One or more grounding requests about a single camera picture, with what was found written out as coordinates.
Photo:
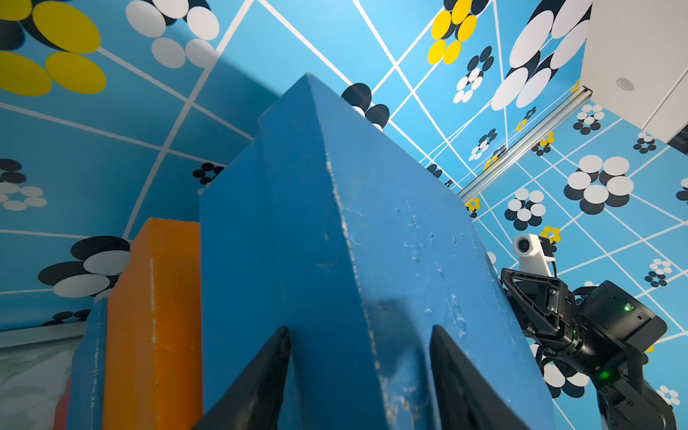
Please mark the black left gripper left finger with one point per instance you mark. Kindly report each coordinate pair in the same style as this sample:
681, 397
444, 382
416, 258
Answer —
254, 400

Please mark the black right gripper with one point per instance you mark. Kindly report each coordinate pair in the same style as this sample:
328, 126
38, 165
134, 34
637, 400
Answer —
545, 307

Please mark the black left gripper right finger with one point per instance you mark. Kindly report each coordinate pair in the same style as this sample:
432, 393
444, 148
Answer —
467, 398

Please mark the orange shoebox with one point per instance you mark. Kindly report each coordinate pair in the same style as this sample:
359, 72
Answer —
153, 371

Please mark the blue shoebox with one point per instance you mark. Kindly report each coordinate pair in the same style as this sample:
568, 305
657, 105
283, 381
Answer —
87, 388
327, 227

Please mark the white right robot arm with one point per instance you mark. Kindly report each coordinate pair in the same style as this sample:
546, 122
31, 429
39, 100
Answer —
600, 331

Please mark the red shoebox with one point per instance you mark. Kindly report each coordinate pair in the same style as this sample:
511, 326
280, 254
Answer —
61, 410

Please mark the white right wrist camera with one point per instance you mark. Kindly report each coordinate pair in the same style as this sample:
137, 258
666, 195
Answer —
536, 255

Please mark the right aluminium corner post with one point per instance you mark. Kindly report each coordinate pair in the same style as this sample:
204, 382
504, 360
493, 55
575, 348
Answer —
515, 152

